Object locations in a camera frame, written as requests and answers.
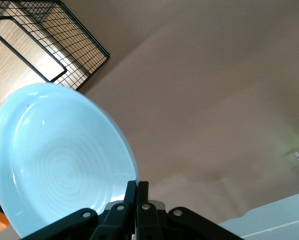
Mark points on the light blue round plate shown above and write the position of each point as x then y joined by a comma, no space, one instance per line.
59,155

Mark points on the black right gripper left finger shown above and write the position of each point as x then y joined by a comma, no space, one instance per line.
114,220

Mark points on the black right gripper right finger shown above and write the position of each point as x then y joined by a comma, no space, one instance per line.
149,222

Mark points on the brown table cover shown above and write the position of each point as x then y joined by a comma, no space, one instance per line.
202,87

